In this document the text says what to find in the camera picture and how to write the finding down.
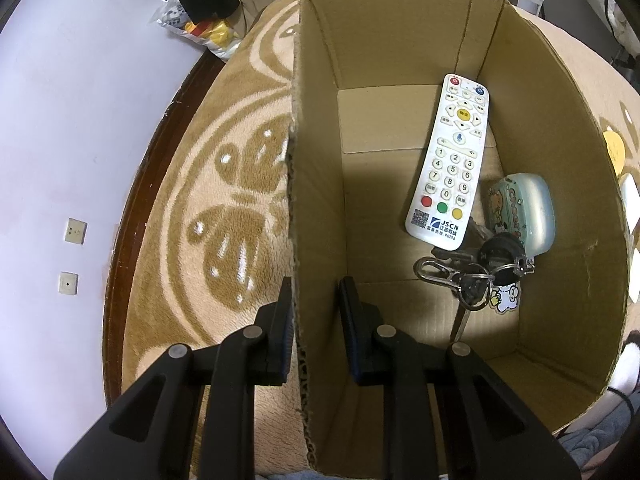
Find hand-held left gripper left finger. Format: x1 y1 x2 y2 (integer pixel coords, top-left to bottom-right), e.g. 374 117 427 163
52 276 296 480

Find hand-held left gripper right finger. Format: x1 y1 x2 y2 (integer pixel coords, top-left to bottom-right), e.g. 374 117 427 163
339 276 583 480

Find cardboard box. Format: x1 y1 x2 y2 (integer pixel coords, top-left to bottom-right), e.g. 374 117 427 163
285 0 631 478

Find key bunch with cartoon charm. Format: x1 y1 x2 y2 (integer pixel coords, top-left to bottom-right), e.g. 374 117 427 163
414 217 536 343

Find white remote control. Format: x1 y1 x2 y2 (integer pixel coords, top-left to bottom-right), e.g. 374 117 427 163
405 73 490 250

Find pale green earbuds case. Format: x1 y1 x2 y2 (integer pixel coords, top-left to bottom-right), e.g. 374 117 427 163
486 173 556 256

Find white plug charger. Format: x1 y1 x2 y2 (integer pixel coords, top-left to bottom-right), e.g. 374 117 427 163
620 172 637 212

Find white and brown plush slipper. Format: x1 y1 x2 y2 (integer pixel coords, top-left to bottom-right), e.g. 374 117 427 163
607 330 640 401

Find plastic bag of toys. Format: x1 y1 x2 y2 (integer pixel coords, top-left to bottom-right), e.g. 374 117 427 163
150 0 246 61

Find white duvet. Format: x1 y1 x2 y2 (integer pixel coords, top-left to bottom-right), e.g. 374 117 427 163
570 0 640 56

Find dark wooden bed frame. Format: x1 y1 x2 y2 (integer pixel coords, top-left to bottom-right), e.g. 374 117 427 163
102 47 226 396

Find wall socket with slots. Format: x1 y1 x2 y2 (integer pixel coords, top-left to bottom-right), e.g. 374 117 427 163
66 217 88 245

